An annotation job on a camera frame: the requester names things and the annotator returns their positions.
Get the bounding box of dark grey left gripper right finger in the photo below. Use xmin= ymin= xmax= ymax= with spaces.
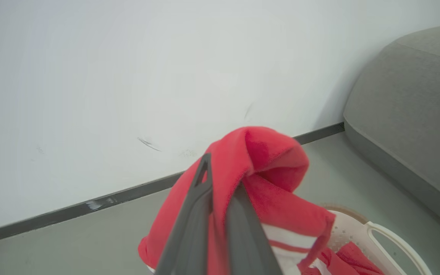
xmin=226 ymin=183 xmax=284 ymax=275

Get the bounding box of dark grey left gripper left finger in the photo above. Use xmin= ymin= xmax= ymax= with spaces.
xmin=154 ymin=153 xmax=214 ymax=275

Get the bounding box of red and white garment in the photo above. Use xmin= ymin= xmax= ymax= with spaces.
xmin=138 ymin=126 xmax=385 ymax=275

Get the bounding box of cream perforated laundry basket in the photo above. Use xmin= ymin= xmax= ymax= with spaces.
xmin=319 ymin=204 xmax=432 ymax=275

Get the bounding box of black skirting board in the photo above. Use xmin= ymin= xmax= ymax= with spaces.
xmin=0 ymin=122 xmax=345 ymax=247

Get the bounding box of grey fabric sofa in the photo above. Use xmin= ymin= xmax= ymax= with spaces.
xmin=343 ymin=22 xmax=440 ymax=239

